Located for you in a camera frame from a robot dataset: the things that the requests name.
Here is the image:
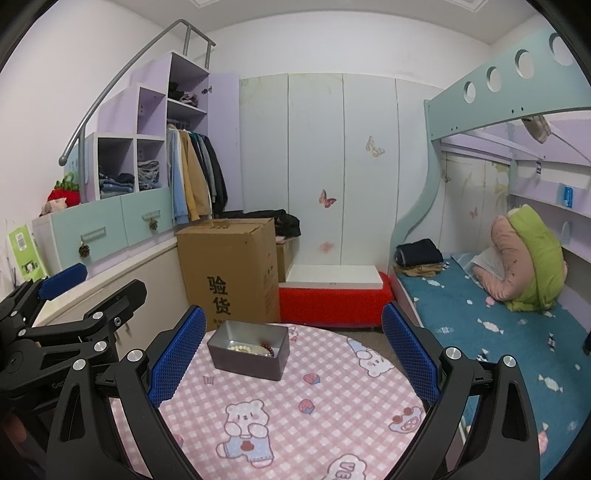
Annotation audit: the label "white wardrobe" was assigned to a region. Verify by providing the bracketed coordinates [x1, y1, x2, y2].
[239, 72, 437, 274]

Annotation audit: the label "large brown cardboard box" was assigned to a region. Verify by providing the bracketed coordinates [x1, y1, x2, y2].
[176, 218, 281, 332]

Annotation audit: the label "small cardboard box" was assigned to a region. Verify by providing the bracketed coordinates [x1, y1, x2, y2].
[276, 237, 294, 282]

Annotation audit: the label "tan hanging jacket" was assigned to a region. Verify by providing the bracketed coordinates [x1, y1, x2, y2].
[180, 131, 213, 222]

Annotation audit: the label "cream cabinet with handles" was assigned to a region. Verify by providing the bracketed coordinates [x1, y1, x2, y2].
[33, 241, 191, 361]

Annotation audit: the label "pink and green plush toy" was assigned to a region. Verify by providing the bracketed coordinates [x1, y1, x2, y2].
[473, 205, 568, 314]

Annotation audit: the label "red strawberry plush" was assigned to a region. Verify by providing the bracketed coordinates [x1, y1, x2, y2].
[47, 172, 82, 209]

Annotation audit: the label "grey metal handrail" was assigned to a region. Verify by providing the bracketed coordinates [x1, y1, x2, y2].
[58, 19, 217, 168]

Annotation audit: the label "purple stair shelf unit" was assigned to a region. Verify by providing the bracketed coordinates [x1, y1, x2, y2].
[78, 51, 244, 223]

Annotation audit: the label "blue candy print bed sheet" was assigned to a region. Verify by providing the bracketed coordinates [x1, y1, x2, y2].
[396, 251, 591, 480]

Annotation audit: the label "folded blue jeans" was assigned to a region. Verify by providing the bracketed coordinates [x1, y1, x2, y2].
[99, 171, 136, 200]
[136, 160, 163, 191]

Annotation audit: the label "dark hanging jackets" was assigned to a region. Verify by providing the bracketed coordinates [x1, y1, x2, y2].
[190, 132, 229, 216]

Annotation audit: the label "folded dark clothes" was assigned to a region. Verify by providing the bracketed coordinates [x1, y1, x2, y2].
[394, 238, 444, 268]

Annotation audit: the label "white pillow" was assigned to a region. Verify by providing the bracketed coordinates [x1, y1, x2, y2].
[465, 249, 502, 278]

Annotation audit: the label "mint bunk bed frame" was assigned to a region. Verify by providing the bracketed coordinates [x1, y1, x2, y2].
[389, 27, 591, 278]

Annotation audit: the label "grey hanging cloth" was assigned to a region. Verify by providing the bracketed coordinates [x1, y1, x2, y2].
[521, 115, 551, 144]

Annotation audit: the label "folded tan clothes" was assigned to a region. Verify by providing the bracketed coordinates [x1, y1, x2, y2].
[397, 262, 451, 280]

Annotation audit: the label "black clothes pile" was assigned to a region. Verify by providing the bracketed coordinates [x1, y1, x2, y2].
[216, 209, 302, 240]

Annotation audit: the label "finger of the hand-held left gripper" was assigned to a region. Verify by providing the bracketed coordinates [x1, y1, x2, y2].
[28, 279, 148, 366]
[0, 263, 89, 326]

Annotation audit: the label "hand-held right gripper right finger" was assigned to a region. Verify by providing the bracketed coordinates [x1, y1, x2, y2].
[382, 302, 541, 480]

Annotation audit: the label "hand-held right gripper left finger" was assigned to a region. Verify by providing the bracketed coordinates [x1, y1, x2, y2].
[46, 305, 206, 480]

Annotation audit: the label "light blue hanging shirt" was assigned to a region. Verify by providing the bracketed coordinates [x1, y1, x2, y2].
[167, 128, 188, 227]

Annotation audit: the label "mint drawer unit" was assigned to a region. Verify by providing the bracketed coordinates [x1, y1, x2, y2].
[32, 186, 175, 278]

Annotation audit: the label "white bench top board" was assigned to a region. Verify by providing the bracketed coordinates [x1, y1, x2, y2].
[285, 264, 382, 289]

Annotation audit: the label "red and white step box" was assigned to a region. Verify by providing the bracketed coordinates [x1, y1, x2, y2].
[278, 271, 393, 330]

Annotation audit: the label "grey metal tin box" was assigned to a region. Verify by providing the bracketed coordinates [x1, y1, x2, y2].
[206, 320, 291, 382]

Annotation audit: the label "dark clothes on shelf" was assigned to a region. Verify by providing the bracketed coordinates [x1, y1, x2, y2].
[167, 82, 201, 108]

